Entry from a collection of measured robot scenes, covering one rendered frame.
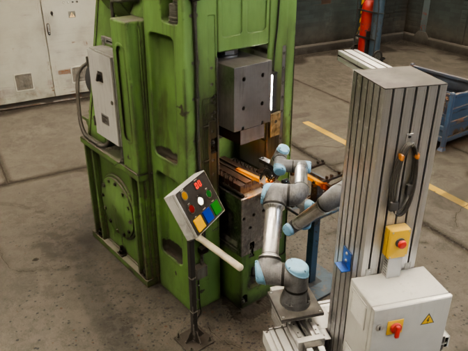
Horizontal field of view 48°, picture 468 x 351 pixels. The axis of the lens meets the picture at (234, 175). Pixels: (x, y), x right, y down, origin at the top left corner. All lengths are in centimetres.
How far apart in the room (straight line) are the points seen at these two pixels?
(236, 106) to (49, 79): 542
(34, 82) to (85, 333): 507
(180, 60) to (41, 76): 534
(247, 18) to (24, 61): 530
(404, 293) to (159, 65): 203
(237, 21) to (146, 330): 213
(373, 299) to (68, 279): 280
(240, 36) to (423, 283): 180
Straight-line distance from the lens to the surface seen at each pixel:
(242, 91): 320
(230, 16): 323
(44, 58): 825
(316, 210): 295
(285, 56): 359
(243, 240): 358
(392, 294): 223
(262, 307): 397
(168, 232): 391
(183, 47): 306
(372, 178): 206
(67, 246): 481
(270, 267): 261
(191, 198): 300
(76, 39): 830
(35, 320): 411
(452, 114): 675
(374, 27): 1047
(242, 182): 348
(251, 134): 335
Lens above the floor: 258
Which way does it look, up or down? 27 degrees down
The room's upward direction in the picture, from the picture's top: straight up
